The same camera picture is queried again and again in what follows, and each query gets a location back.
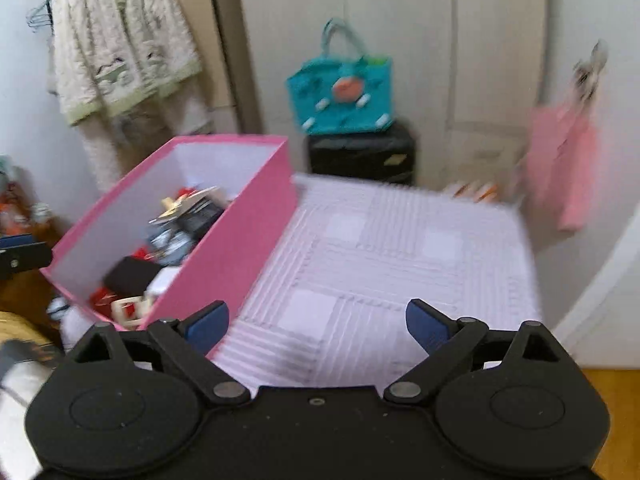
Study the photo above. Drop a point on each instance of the black battery pack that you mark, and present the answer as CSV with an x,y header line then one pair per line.
x,y
199,218

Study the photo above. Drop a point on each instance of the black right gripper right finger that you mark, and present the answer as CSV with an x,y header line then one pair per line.
x,y
449,345

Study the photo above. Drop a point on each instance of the pink paper gift bag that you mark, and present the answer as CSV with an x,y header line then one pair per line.
x,y
559,164

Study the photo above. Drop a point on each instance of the black suitcase under handbag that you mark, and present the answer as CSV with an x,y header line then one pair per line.
x,y
383,156

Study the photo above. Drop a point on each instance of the gold star hair clip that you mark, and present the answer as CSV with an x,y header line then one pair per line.
x,y
170,206

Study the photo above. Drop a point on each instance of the cream knitted cardigan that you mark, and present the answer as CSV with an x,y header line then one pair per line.
x,y
126,76

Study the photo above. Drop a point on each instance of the white wardrobe cabinet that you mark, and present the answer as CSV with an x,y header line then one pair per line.
x,y
464,74

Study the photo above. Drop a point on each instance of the red patterned envelope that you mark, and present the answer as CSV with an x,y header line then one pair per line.
x,y
102,298

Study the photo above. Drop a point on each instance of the grey pocket router open back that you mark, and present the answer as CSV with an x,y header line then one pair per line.
x,y
169,246

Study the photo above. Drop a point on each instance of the teal felt handbag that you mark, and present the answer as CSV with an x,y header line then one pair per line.
x,y
334,95

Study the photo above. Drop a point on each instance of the pink cardboard box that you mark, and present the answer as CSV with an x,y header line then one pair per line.
x,y
252,169

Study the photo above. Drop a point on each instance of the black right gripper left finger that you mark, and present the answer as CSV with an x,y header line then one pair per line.
x,y
187,343

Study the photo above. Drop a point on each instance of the black rectangular battery cover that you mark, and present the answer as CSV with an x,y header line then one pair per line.
x,y
130,277

